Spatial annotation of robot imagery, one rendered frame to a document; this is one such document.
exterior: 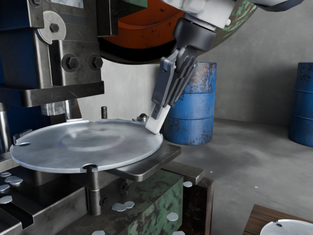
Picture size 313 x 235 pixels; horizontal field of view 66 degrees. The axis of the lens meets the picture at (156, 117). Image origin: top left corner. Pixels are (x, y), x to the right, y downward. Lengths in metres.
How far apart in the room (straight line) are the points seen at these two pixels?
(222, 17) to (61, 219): 0.44
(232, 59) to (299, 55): 0.84
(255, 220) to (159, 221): 0.54
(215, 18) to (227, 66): 3.36
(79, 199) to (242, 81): 3.40
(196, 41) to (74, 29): 0.24
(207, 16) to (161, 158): 0.24
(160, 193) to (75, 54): 0.35
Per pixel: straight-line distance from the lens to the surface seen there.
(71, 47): 0.48
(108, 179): 0.49
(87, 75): 0.50
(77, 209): 0.51
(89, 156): 0.43
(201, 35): 0.43
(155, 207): 0.56
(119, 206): 0.53
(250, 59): 3.70
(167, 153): 0.43
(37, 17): 0.44
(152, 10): 0.84
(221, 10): 0.43
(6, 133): 0.61
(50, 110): 0.57
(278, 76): 3.65
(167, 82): 0.44
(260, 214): 1.09
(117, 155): 0.43
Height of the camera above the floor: 0.95
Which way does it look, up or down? 14 degrees down
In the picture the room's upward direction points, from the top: straight up
